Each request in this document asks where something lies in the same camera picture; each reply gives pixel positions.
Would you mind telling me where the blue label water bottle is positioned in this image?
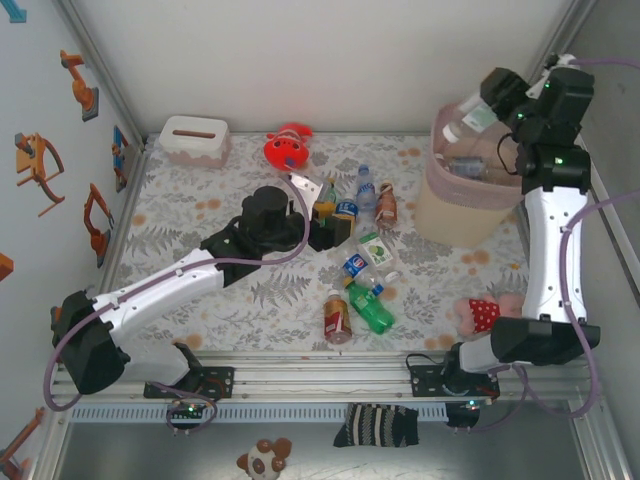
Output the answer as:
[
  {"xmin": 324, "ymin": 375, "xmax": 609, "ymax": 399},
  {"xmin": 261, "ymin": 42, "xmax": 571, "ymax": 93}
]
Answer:
[{"xmin": 335, "ymin": 197, "xmax": 359, "ymax": 236}]

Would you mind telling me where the clear bottle white cap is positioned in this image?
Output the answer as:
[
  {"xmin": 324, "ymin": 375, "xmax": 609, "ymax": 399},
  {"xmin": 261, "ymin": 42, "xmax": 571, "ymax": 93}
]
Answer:
[{"xmin": 458, "ymin": 93, "xmax": 501, "ymax": 132}]

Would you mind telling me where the pepsi label clear bottle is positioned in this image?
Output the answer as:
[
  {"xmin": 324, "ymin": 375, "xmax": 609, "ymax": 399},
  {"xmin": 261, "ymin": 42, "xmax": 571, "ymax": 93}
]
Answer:
[{"xmin": 341, "ymin": 252, "xmax": 386, "ymax": 297}]

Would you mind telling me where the lime label clear bottle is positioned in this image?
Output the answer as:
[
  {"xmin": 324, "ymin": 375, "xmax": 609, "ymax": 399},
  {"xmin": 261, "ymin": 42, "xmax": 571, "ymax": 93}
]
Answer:
[{"xmin": 355, "ymin": 230, "xmax": 404, "ymax": 285}]

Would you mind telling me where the brown drink bottle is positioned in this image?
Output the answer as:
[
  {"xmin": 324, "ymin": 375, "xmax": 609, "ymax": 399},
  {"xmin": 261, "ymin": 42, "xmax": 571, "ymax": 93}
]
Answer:
[{"xmin": 374, "ymin": 180, "xmax": 399, "ymax": 231}]

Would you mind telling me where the clear bottle red cap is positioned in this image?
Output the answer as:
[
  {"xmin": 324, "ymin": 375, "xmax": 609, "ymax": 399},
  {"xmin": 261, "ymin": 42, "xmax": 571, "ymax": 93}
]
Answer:
[{"xmin": 449, "ymin": 156, "xmax": 495, "ymax": 180}]

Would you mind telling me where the green bottle yellow cap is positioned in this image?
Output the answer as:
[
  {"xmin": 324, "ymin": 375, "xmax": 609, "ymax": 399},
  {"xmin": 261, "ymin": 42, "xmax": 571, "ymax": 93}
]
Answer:
[{"xmin": 342, "ymin": 277, "xmax": 396, "ymax": 335}]

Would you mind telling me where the red gold label bottle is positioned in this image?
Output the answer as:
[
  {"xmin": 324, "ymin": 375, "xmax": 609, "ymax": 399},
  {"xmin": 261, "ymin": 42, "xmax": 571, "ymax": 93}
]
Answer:
[{"xmin": 322, "ymin": 288, "xmax": 354, "ymax": 346}]

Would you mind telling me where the beige bin with pink mesh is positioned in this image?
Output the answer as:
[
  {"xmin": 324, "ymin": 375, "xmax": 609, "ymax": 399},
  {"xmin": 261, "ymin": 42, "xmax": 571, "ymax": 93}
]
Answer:
[{"xmin": 415, "ymin": 102, "xmax": 526, "ymax": 249}]

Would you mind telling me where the red plush toy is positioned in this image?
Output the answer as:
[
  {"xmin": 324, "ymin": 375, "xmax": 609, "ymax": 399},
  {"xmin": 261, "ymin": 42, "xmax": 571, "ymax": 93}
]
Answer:
[{"xmin": 263, "ymin": 123, "xmax": 314, "ymax": 174}]

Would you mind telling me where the white tissue box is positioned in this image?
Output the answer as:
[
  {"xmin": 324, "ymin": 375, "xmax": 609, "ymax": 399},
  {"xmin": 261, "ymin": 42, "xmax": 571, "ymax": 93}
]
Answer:
[{"xmin": 158, "ymin": 114, "xmax": 232, "ymax": 170}]

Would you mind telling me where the floral table cloth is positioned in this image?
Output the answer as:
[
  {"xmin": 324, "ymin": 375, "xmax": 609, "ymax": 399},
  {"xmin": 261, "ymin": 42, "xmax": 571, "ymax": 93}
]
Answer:
[{"xmin": 107, "ymin": 132, "xmax": 566, "ymax": 354}]

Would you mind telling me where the pink plush toy dotted dress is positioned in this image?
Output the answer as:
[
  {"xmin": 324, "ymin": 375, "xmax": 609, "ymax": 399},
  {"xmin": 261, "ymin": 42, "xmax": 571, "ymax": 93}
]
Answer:
[{"xmin": 453, "ymin": 293, "xmax": 526, "ymax": 336}]

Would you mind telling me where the black striped sock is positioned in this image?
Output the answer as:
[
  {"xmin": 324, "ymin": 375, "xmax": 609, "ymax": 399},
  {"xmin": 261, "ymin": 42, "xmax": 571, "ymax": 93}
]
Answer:
[{"xmin": 332, "ymin": 402, "xmax": 420, "ymax": 449}]

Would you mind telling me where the small controller board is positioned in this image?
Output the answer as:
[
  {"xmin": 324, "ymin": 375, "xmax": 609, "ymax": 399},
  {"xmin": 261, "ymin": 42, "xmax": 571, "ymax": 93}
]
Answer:
[
  {"xmin": 446, "ymin": 398, "xmax": 482, "ymax": 429},
  {"xmin": 167, "ymin": 398, "xmax": 209, "ymax": 419}
]

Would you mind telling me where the brown white plush dog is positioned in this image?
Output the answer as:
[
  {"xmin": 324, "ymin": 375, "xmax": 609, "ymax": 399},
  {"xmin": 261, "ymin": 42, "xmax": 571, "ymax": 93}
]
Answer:
[{"xmin": 235, "ymin": 437, "xmax": 294, "ymax": 480}]

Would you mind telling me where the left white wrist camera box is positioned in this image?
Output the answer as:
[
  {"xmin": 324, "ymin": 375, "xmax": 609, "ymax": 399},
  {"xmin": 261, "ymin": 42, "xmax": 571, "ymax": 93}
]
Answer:
[{"xmin": 288, "ymin": 172, "xmax": 325, "ymax": 201}]

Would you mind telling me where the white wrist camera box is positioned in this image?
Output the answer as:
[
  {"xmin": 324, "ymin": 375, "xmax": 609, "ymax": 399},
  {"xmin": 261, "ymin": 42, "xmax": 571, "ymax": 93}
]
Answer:
[
  {"xmin": 524, "ymin": 52, "xmax": 576, "ymax": 100},
  {"xmin": 288, "ymin": 172, "xmax": 325, "ymax": 201}
]

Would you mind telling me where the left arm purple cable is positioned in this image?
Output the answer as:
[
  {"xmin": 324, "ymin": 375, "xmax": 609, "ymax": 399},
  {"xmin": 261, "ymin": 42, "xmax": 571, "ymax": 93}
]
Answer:
[{"xmin": 43, "ymin": 174, "xmax": 310, "ymax": 437}]

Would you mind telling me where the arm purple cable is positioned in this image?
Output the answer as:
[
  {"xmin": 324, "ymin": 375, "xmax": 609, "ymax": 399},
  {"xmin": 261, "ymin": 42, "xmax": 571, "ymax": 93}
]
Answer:
[
  {"xmin": 449, "ymin": 54, "xmax": 640, "ymax": 435},
  {"xmin": 43, "ymin": 174, "xmax": 310, "ymax": 437}
]

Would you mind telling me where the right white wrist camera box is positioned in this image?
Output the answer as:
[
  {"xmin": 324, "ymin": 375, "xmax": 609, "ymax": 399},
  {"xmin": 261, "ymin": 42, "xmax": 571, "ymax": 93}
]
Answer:
[{"xmin": 524, "ymin": 52, "xmax": 576, "ymax": 100}]

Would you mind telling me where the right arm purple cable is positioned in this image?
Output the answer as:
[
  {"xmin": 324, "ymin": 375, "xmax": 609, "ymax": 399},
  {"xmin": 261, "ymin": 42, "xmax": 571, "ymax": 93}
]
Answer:
[{"xmin": 449, "ymin": 54, "xmax": 640, "ymax": 435}]

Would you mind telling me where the aluminium frame post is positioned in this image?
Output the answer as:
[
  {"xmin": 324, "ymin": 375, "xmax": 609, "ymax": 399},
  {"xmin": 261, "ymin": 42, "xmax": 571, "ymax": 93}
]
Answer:
[
  {"xmin": 539, "ymin": 0, "xmax": 599, "ymax": 61},
  {"xmin": 53, "ymin": 0, "xmax": 147, "ymax": 146}
]

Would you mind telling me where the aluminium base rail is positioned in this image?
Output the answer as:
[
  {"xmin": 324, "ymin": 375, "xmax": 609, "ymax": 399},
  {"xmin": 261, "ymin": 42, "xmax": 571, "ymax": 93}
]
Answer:
[{"xmin": 48, "ymin": 349, "xmax": 604, "ymax": 404}]

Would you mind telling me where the blue orange wall sticker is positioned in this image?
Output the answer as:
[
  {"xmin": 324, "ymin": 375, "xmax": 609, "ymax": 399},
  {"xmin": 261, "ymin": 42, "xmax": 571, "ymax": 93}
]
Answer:
[{"xmin": 112, "ymin": 124, "xmax": 130, "ymax": 194}]

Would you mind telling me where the white slotted cable duct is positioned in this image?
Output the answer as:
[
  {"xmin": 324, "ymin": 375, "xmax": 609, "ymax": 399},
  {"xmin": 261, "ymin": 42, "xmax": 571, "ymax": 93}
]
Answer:
[{"xmin": 67, "ymin": 403, "xmax": 451, "ymax": 425}]

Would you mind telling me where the orange gripper wall sticker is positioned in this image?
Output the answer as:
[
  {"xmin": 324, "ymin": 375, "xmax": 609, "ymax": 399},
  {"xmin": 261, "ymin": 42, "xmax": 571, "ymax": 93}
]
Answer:
[{"xmin": 13, "ymin": 132, "xmax": 66, "ymax": 217}]

